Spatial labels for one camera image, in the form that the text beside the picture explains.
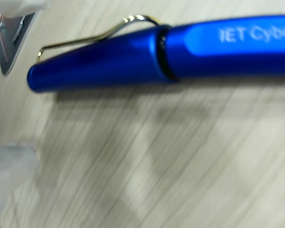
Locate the blue pen with gold clip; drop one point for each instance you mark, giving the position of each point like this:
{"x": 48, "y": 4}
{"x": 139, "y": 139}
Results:
{"x": 109, "y": 61}

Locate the silver metal bracket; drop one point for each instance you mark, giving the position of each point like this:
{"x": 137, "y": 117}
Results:
{"x": 12, "y": 42}

